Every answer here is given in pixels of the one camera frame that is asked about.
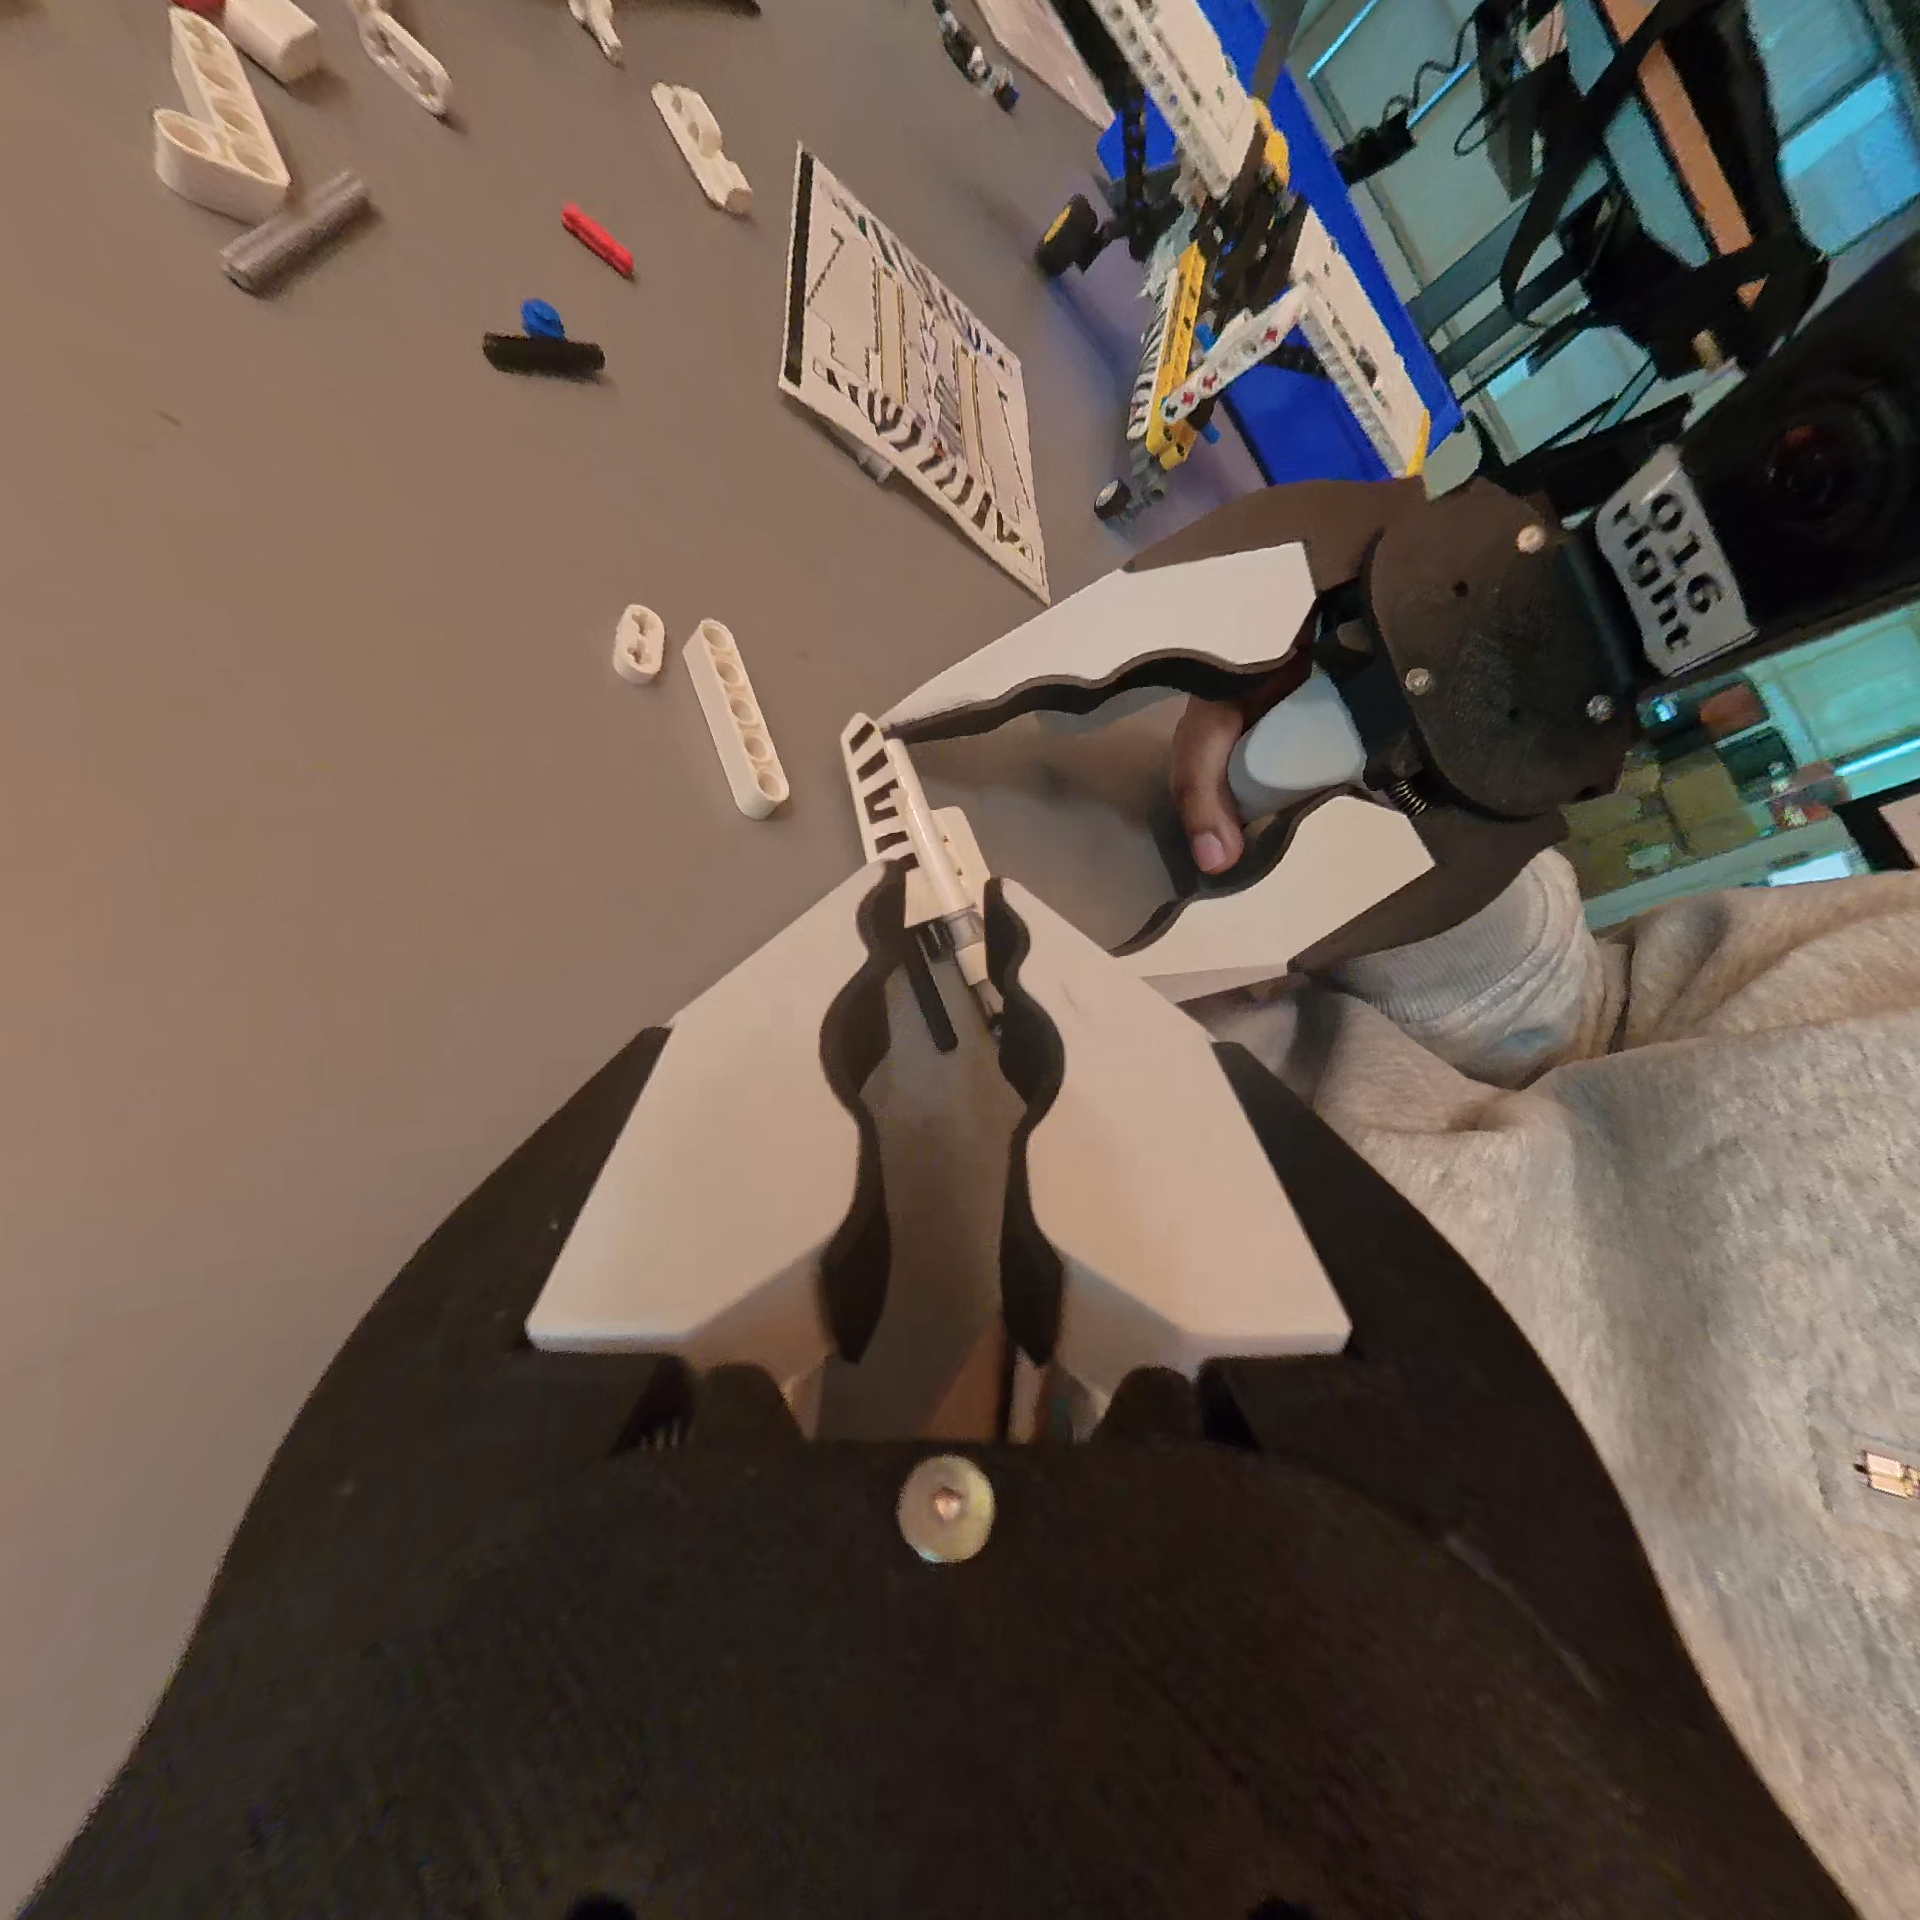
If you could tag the blue lego pin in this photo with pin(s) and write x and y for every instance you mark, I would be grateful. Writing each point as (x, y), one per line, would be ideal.
(542, 317)

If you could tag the zebra striped sticker sheet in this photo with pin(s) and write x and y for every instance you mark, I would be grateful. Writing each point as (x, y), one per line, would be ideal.
(915, 374)

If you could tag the black lego connector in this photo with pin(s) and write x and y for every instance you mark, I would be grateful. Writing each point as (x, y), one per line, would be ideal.
(542, 356)

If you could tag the red lego axle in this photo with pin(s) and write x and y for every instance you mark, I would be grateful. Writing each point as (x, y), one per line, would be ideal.
(596, 240)

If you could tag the zebra striped lego assembly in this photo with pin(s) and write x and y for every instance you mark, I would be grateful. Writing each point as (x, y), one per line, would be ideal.
(879, 787)

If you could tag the white five-hole lego beam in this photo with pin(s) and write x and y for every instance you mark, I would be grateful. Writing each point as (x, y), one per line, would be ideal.
(739, 720)

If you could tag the white yellow black lego model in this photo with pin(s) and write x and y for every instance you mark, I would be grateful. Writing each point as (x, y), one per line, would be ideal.
(1201, 270)

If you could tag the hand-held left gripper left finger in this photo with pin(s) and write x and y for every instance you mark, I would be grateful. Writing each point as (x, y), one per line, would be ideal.
(704, 1185)

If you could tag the small white two-hole lego beam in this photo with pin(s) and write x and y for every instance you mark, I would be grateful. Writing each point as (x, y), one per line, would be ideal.
(638, 643)

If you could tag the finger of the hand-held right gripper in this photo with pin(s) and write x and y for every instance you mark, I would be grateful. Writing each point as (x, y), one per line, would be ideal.
(1336, 862)
(1170, 621)

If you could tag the small white lego piece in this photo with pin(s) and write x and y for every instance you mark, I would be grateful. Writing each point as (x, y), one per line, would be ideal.
(596, 22)

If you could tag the blue plastic tray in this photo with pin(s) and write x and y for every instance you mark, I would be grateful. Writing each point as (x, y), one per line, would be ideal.
(1316, 157)

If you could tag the black and white lego piece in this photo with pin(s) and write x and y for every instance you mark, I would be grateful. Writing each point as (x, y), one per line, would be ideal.
(974, 60)

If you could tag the white lego piece grey pin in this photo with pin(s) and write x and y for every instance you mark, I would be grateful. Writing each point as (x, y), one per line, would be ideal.
(944, 877)

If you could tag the person's right hand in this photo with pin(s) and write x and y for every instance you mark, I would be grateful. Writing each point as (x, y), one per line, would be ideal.
(1208, 795)

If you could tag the white and red lego piece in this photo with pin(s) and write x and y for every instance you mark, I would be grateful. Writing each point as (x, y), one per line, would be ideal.
(278, 37)

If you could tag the white angled lego beam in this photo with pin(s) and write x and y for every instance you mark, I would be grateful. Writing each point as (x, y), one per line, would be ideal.
(217, 141)

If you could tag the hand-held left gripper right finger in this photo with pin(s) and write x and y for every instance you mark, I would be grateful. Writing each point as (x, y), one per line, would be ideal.
(1184, 1201)

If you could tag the small grey lego piece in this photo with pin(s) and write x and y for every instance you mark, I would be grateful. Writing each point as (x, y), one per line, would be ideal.
(879, 461)

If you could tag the wooden shelf frame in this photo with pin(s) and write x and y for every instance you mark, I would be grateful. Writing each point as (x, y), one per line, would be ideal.
(1681, 120)

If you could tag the person's right forearm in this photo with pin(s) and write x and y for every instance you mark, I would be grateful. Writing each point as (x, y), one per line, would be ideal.
(1484, 961)

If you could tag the white three-hole lego beam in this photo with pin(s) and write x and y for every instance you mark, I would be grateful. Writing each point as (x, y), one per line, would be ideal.
(703, 146)

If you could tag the white straight lego beam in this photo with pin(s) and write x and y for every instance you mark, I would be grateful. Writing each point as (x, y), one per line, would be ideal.
(403, 60)

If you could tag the dark grey lego tube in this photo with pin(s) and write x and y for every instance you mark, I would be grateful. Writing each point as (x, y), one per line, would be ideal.
(295, 228)

